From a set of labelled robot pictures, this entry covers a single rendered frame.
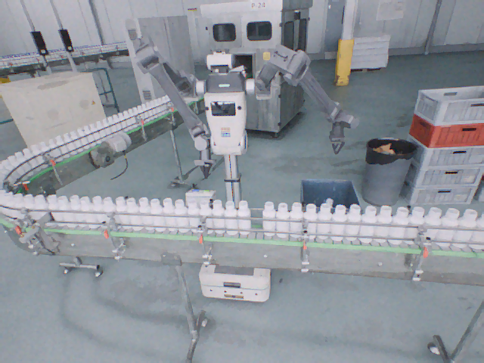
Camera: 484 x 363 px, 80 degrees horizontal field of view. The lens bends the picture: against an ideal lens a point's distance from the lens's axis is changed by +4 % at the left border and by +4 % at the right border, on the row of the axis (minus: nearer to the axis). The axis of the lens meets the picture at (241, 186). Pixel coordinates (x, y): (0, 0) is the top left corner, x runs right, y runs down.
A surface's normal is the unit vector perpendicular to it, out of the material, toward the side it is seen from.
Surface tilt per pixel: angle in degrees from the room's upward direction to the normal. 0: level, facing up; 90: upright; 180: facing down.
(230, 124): 90
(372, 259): 90
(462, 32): 90
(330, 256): 90
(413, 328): 0
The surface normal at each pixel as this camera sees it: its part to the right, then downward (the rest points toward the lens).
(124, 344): -0.06, -0.85
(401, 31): -0.14, 0.52
